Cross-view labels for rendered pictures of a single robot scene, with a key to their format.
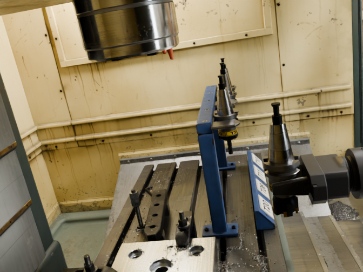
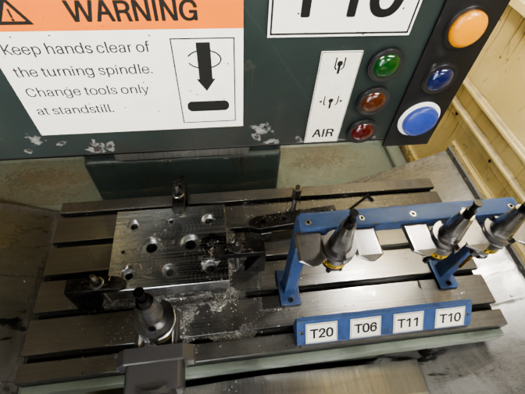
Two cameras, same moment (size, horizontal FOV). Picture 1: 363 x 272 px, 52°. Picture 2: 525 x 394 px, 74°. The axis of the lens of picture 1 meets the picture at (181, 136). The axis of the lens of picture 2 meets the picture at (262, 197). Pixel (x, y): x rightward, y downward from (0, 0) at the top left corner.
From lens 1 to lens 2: 0.85 m
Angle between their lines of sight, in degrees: 63
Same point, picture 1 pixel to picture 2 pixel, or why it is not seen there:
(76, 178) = not seen: hidden behind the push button
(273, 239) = (275, 344)
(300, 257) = (315, 384)
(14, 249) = not seen: hidden behind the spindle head
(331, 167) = (141, 376)
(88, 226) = (383, 162)
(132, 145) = (469, 148)
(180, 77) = not seen: outside the picture
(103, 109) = (484, 84)
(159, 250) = (212, 235)
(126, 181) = (421, 169)
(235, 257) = (245, 306)
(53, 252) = (265, 155)
